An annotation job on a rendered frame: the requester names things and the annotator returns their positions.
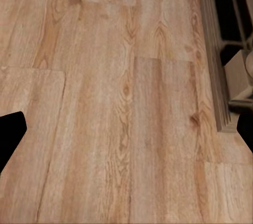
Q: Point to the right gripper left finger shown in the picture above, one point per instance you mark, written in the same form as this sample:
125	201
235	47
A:
12	129

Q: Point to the wood fireplace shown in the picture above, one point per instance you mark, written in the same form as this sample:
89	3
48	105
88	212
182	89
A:
228	31

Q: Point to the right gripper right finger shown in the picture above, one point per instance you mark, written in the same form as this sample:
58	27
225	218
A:
245	128

